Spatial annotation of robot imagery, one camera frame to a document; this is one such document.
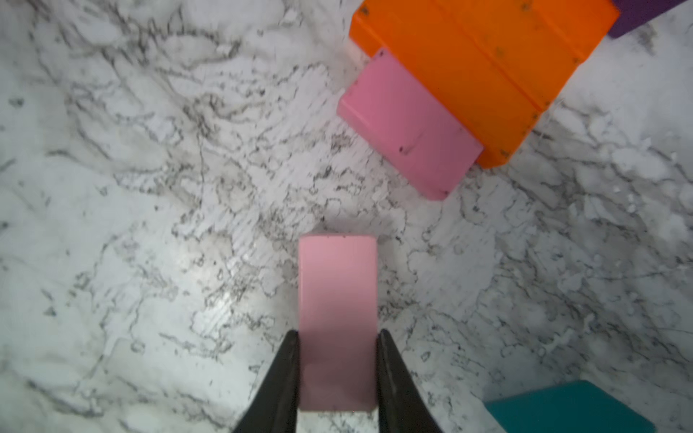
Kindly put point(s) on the orange rectangle block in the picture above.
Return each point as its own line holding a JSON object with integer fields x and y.
{"x": 519, "y": 42}
{"x": 581, "y": 24}

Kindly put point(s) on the pink rectangle block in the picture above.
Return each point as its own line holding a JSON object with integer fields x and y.
{"x": 401, "y": 120}
{"x": 338, "y": 323}

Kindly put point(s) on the purple triangle block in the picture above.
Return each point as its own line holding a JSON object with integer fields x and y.
{"x": 634, "y": 13}

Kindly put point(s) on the teal triangle block near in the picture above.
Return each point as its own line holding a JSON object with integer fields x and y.
{"x": 574, "y": 407}

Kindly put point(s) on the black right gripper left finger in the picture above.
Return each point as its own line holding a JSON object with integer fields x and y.
{"x": 275, "y": 406}

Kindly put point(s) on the orange rectangle block diagonal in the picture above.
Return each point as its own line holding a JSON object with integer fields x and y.
{"x": 429, "y": 43}

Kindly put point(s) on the orange rectangle block top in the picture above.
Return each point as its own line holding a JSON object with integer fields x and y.
{"x": 581, "y": 24}

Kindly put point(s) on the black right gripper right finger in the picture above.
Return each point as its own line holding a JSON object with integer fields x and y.
{"x": 400, "y": 406}

